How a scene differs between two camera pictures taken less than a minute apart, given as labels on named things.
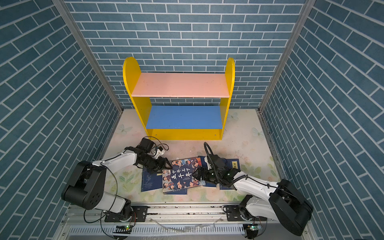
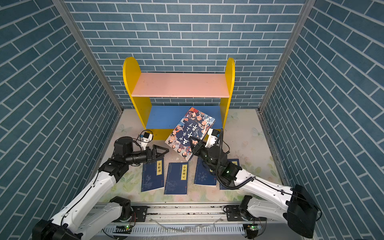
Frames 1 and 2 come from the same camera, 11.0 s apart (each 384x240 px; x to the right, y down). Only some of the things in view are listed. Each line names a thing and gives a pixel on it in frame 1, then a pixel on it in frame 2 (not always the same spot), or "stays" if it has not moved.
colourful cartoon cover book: x=181 y=177 → x=195 y=124
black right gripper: x=204 y=176 → x=198 y=148
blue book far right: x=232 y=163 stays
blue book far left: x=151 y=180 stays
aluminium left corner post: x=65 y=11 stays
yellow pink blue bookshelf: x=180 y=122 stays
